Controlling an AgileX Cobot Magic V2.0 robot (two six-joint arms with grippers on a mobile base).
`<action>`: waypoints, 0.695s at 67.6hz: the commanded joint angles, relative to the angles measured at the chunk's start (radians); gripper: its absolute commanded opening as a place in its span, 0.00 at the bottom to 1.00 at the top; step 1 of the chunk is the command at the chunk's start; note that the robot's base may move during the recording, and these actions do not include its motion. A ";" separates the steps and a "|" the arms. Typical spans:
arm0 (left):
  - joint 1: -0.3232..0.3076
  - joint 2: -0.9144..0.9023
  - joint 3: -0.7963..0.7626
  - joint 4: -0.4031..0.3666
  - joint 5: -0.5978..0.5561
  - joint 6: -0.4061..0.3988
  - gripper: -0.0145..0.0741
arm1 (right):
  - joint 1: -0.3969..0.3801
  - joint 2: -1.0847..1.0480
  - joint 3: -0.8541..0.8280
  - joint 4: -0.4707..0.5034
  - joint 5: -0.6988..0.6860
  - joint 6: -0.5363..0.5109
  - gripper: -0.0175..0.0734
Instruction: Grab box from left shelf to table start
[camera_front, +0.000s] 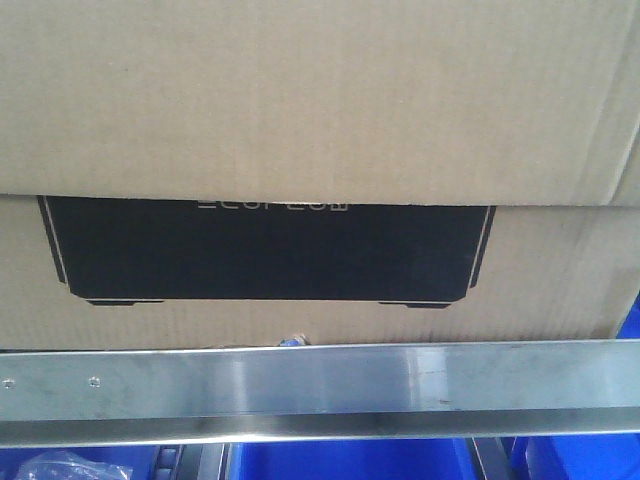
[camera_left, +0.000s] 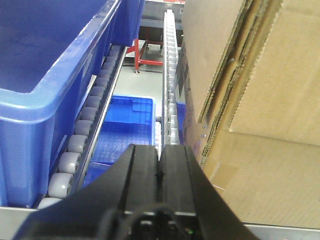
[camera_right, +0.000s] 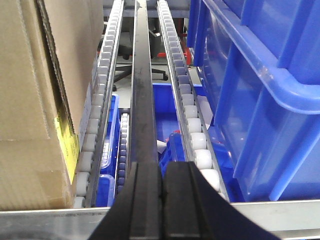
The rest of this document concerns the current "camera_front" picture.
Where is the blue plastic bin right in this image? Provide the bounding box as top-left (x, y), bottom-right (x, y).
top-left (503, 433), bottom-right (639, 480)

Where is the clear plastic bag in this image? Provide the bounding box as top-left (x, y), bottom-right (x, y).
top-left (15, 450), bottom-right (133, 480)

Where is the blue plastic bin centre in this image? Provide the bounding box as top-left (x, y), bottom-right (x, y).
top-left (227, 439), bottom-right (477, 480)

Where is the blue plastic bin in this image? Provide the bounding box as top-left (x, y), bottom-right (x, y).
top-left (503, 433), bottom-right (639, 480)
top-left (1, 446), bottom-right (181, 479)
top-left (227, 439), bottom-right (477, 480)

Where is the metal shelf rail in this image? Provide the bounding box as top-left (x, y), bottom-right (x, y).
top-left (1, 340), bottom-right (639, 448)

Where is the blue plastic bin left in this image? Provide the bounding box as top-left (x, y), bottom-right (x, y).
top-left (1, 446), bottom-right (181, 479)

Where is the brown cardboard box black print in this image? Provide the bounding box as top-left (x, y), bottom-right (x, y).
top-left (1, 1), bottom-right (639, 350)

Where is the blue bin behind box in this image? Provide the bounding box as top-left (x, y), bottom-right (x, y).
top-left (615, 294), bottom-right (640, 340)

